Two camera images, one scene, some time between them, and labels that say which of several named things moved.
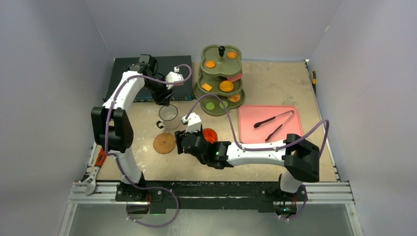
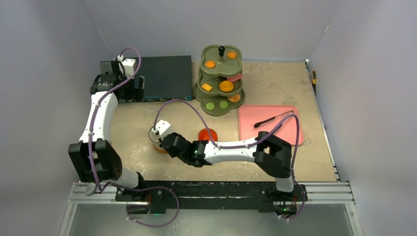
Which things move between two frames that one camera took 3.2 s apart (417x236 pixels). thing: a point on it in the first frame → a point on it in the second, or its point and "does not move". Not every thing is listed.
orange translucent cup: (210, 134) does not move
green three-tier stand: (220, 73) does not move
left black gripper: (163, 98) → (134, 94)
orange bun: (234, 99) does not move
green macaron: (210, 106) does not move
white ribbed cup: (168, 115) → (152, 135)
